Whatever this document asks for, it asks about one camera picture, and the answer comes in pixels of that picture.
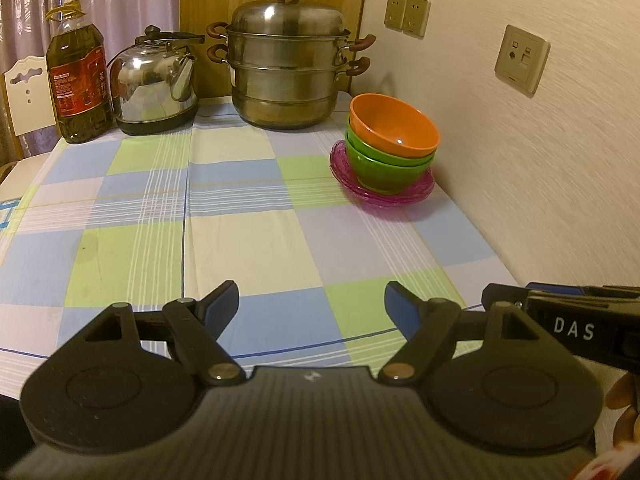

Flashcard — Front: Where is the small beige wall socket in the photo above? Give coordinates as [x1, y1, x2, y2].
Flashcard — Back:
[383, 0, 408, 30]
[403, 0, 431, 38]

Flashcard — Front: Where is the small green bowl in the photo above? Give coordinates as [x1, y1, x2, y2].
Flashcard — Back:
[345, 115, 435, 168]

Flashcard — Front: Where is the orange bowl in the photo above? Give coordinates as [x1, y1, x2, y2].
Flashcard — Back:
[349, 93, 440, 159]

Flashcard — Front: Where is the white chair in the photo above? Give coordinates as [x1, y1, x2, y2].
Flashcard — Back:
[4, 55, 58, 137]

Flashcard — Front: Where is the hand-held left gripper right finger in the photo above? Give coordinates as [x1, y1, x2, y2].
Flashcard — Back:
[377, 281, 576, 386]

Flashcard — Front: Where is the large beige wall socket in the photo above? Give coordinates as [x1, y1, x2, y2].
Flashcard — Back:
[494, 24, 551, 95]

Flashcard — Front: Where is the large green bowl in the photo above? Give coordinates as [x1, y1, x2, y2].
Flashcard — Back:
[344, 132, 435, 195]

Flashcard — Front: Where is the small pink glass plate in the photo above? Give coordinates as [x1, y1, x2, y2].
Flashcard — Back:
[330, 141, 434, 202]
[330, 140, 433, 196]

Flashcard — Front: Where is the red and white cloth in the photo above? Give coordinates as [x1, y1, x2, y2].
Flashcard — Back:
[582, 437, 640, 480]

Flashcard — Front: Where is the person's right hand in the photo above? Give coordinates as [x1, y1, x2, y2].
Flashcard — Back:
[605, 373, 640, 448]

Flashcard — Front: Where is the steel steamer pot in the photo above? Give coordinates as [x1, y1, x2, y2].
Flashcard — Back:
[206, 0, 377, 130]

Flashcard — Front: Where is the cooking oil bottle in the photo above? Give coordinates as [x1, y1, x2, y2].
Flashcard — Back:
[45, 1, 115, 145]

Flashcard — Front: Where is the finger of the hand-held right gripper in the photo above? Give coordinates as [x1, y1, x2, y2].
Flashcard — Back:
[481, 283, 532, 311]
[525, 284, 640, 301]

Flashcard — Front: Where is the white blue grid cloth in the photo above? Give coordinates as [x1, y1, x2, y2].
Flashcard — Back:
[0, 197, 21, 236]

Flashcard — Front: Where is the large pink glass plate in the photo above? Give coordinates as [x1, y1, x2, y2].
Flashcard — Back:
[329, 141, 435, 207]

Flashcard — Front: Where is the checked tablecloth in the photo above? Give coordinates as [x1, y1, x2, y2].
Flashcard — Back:
[0, 92, 523, 411]

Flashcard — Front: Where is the steel kettle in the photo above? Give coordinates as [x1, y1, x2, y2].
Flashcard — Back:
[106, 25, 207, 136]

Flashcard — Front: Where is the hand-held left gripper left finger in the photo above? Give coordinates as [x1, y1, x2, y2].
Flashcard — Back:
[52, 280, 247, 387]

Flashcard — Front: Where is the pale purple curtain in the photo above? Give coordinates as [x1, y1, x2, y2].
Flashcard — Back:
[0, 0, 182, 158]

